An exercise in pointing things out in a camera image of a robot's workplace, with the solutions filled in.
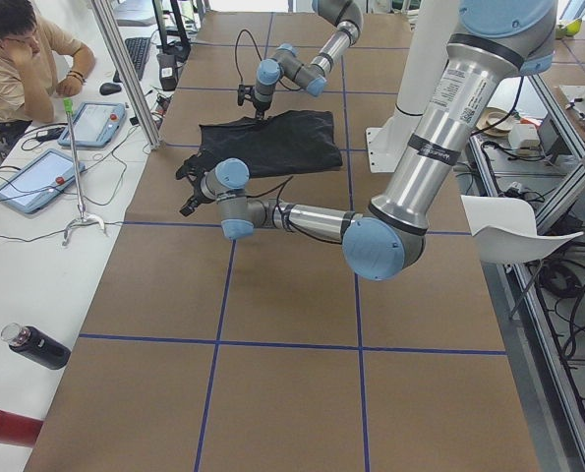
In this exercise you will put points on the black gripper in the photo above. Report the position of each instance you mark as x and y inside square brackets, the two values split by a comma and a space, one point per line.
[197, 187]
[261, 109]

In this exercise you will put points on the black graphic t-shirt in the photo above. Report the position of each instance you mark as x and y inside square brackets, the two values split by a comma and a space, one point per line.
[294, 142]

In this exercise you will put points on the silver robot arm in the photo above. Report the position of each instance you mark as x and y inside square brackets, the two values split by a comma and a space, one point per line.
[488, 42]
[306, 74]

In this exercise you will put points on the upper teach pendant tablet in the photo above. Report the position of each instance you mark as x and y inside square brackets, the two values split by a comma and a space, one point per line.
[96, 123]

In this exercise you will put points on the teach pendant tablet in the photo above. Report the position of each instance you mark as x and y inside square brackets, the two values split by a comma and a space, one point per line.
[38, 183]
[96, 123]

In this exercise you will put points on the black keyboard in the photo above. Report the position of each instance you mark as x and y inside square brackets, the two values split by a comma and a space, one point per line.
[138, 50]

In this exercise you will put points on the black computer mouse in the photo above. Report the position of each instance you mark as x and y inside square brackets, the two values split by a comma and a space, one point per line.
[109, 88]

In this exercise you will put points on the lower teach pendant tablet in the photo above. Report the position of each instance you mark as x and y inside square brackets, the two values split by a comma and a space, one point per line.
[38, 183]

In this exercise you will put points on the metal reacher grabber tool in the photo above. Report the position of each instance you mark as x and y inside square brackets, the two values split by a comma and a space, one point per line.
[84, 218]

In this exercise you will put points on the black water bottle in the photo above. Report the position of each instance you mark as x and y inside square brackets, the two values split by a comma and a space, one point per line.
[35, 345]

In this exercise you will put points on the seated person in beige shirt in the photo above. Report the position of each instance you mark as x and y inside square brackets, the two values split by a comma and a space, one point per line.
[37, 60]

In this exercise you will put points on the wooden plate stack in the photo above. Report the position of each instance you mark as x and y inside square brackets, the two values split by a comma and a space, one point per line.
[494, 122]

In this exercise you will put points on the white power adapter box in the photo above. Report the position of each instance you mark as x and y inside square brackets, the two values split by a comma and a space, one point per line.
[523, 138]

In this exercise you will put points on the white plastic chair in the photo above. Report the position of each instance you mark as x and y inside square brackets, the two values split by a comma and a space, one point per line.
[505, 231]

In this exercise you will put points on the red bottle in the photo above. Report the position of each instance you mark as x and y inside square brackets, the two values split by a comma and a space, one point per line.
[19, 430]

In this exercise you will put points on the aluminium frame post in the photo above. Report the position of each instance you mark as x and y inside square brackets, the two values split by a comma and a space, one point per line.
[118, 52]

